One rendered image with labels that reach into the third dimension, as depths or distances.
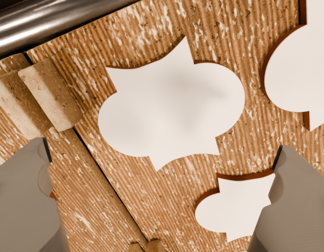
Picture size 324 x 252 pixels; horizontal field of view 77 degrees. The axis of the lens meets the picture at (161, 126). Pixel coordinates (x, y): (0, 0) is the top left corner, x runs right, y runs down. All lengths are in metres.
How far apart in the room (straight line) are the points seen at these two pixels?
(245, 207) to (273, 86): 0.15
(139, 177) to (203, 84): 0.13
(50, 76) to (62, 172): 0.12
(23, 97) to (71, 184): 0.12
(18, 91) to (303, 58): 0.24
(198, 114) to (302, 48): 0.10
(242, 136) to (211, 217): 0.12
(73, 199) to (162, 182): 0.12
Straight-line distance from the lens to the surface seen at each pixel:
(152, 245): 0.33
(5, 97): 0.21
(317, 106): 0.23
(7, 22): 0.24
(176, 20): 0.18
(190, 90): 0.18
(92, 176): 0.26
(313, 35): 0.20
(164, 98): 0.18
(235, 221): 0.30
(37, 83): 0.19
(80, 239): 0.37
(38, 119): 0.22
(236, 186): 0.25
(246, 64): 0.20
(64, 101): 0.20
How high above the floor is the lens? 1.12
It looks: 61 degrees down
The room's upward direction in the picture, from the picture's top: 176 degrees counter-clockwise
